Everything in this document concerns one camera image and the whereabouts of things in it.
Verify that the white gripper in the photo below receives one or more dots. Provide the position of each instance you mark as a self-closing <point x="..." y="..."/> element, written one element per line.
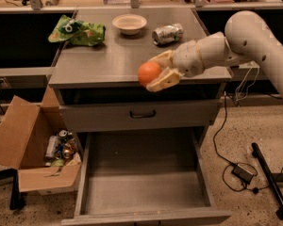
<point x="186" y="59"/>

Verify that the orange fruit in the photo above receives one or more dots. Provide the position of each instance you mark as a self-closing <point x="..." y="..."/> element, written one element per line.
<point x="148" y="72"/>

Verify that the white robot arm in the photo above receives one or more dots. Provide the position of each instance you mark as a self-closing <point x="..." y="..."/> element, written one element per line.
<point x="246" y="38"/>

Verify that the grey drawer cabinet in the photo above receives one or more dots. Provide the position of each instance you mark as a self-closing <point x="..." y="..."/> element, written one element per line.
<point x="107" y="73"/>

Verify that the open grey drawer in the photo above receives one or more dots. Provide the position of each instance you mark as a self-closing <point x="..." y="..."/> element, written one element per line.
<point x="144" y="178"/>

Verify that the crushed silver soda can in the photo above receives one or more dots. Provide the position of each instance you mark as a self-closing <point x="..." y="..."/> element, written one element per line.
<point x="167" y="34"/>

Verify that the white paper bowl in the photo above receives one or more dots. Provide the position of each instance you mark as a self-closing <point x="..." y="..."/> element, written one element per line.
<point x="129" y="24"/>

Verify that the white power strip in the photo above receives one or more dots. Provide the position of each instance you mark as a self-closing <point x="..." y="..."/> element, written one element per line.
<point x="249" y="65"/>

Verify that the green chip bag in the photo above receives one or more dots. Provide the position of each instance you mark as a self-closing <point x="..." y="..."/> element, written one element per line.
<point x="77" y="32"/>

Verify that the cardboard box of trash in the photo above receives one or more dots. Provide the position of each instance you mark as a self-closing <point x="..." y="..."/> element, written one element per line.
<point x="25" y="131"/>

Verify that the black metal stand leg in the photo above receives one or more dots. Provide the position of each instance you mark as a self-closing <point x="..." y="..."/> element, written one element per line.
<point x="270" y="178"/>

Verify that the black stand foot left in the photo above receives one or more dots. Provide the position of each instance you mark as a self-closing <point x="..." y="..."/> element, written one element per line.
<point x="17" y="200"/>

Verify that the closed grey drawer with handle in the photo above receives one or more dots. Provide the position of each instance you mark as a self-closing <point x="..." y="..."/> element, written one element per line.
<point x="134" y="116"/>

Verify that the black power adapter with cable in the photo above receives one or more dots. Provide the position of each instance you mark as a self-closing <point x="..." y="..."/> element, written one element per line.
<point x="239" y="170"/>

